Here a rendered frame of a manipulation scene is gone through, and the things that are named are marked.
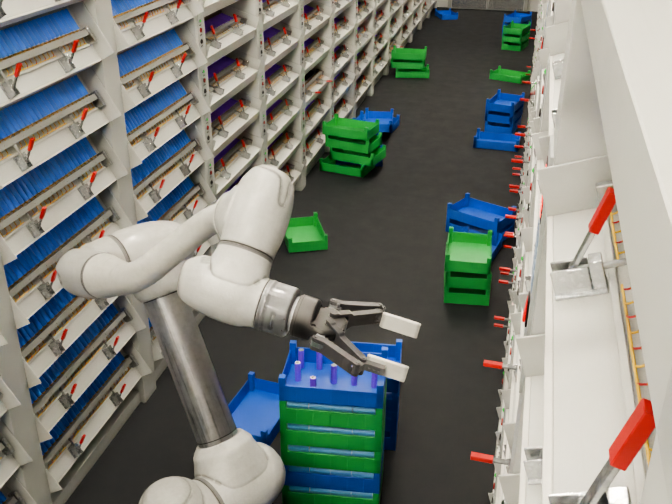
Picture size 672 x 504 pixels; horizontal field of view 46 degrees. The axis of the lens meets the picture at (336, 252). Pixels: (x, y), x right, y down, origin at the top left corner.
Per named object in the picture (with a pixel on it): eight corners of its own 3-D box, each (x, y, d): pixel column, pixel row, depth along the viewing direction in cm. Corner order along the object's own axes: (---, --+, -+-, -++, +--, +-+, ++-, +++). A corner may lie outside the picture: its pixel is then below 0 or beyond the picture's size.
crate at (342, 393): (278, 400, 231) (278, 378, 227) (291, 361, 249) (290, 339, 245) (382, 409, 228) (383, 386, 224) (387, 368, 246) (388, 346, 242)
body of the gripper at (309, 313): (297, 318, 145) (346, 334, 144) (283, 344, 137) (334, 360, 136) (305, 284, 141) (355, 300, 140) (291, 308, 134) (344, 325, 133)
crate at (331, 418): (279, 422, 235) (278, 400, 231) (291, 382, 253) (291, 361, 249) (381, 431, 231) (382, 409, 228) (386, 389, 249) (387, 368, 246)
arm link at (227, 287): (248, 326, 133) (274, 254, 136) (162, 298, 135) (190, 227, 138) (256, 337, 144) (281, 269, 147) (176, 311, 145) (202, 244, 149)
